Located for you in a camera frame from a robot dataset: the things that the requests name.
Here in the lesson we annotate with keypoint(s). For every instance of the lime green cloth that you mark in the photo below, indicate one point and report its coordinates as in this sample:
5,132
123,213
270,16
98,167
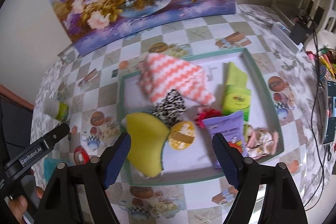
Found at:
235,76

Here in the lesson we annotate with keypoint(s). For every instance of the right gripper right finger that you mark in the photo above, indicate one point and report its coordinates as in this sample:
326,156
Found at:
282,202

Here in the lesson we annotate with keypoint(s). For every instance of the yellow sponge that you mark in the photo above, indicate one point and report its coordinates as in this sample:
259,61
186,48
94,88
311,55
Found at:
148,135

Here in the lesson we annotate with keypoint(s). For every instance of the red tape roll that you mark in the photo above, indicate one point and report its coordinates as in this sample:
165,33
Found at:
80,156

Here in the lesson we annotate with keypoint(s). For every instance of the yellow round snack pack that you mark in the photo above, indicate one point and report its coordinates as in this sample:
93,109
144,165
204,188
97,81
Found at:
182,135

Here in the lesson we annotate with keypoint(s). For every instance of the white power strip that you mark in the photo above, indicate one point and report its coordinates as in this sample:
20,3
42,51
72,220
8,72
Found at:
279,30

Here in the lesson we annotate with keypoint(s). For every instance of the pink white zigzag cloth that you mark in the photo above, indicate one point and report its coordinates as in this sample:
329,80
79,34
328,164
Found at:
160,74

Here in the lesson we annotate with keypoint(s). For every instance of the smartphone on stand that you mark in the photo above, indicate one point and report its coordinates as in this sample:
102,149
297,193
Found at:
328,135

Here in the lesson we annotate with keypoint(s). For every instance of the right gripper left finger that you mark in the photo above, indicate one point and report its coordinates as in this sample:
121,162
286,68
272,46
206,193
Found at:
61,202

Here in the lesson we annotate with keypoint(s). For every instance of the green tissue pack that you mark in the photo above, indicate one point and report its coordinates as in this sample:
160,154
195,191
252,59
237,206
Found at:
236,99

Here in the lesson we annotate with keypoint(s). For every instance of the dark cabinet red edge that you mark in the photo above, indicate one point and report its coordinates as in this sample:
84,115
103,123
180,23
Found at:
16,118

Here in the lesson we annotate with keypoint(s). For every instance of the purple baby wipes pack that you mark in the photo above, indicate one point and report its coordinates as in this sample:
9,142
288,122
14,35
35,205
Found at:
231,127

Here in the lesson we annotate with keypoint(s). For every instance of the person's left hand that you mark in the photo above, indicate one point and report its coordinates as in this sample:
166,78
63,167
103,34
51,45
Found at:
18,207

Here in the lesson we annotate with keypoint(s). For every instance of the black power adapter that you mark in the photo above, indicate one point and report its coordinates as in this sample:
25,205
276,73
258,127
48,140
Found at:
299,32

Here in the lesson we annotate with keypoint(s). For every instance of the white pill bottle green label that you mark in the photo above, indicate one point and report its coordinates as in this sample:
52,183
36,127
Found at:
56,110

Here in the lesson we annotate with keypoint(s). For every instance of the pink satin scrunchie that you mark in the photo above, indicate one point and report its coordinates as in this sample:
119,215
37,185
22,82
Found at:
260,142

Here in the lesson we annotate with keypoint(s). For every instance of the checkered patterned tablecloth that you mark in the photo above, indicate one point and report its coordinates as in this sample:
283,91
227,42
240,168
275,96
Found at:
102,88

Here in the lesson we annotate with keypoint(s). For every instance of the leopard print scrunchie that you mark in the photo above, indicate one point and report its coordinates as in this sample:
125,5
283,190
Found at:
171,109

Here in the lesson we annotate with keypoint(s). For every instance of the teal plastic box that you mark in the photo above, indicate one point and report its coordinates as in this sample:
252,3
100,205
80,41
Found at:
50,165

